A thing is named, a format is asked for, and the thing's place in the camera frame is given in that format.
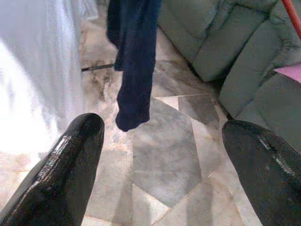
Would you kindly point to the green leather sofa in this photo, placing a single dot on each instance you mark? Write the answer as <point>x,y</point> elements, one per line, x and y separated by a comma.
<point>235,47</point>

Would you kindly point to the white sleeveless top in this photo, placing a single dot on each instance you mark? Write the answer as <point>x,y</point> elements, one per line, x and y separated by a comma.
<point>35,70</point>

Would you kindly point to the navy blue long garment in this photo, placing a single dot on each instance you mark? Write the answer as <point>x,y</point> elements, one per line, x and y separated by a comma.
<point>134,70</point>

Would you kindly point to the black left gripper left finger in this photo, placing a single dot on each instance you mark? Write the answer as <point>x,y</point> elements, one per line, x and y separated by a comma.
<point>58,179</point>

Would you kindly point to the pink fabric mat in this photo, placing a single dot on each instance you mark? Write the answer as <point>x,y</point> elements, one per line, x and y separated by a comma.
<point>291,73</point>

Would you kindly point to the pink red clothes hanger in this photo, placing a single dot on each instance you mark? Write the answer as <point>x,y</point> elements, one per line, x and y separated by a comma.
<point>292,14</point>

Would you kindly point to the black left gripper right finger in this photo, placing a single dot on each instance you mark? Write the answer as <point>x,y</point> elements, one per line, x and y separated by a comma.
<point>270,179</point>

